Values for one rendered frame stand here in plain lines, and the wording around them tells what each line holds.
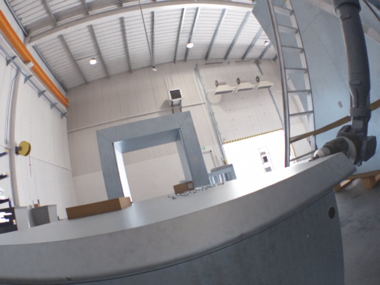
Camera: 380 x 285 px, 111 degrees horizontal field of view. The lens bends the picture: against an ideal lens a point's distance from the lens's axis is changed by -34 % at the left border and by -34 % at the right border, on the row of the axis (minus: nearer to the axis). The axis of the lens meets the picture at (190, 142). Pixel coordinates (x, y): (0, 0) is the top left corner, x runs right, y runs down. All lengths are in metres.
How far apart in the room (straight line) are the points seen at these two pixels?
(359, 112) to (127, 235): 0.98
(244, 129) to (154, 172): 5.71
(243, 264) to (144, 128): 2.12
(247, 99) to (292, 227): 12.26
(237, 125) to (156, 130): 9.44
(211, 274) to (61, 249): 0.24
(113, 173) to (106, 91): 9.90
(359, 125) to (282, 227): 0.74
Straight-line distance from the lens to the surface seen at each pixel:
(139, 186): 10.05
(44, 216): 6.81
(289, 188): 0.37
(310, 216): 0.46
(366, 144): 0.94
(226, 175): 3.21
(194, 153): 2.30
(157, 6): 8.76
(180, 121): 2.38
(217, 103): 11.64
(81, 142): 11.17
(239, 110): 11.97
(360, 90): 1.03
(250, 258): 0.38
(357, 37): 1.09
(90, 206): 1.02
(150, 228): 0.29
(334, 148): 0.67
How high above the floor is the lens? 0.69
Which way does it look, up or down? 12 degrees up
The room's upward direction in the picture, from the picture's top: 16 degrees counter-clockwise
